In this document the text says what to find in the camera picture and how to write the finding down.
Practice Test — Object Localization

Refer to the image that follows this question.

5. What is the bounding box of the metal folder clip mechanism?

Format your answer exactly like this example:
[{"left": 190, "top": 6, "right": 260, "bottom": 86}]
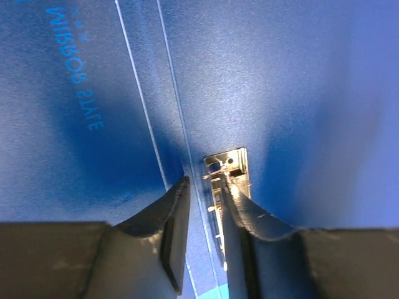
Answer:
[{"left": 203, "top": 147, "right": 251, "bottom": 270}]

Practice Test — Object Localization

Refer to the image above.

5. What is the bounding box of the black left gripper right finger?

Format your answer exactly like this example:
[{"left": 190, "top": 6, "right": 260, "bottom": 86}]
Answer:
[{"left": 221, "top": 177, "right": 398, "bottom": 298}]

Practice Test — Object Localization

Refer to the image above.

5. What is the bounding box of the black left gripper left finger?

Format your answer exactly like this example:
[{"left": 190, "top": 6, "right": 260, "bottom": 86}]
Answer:
[{"left": 1, "top": 176, "right": 190, "bottom": 298}]

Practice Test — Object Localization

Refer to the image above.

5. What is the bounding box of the blue plastic folder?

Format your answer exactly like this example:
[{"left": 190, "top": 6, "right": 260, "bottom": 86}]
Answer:
[{"left": 1, "top": 1, "right": 398, "bottom": 298}]

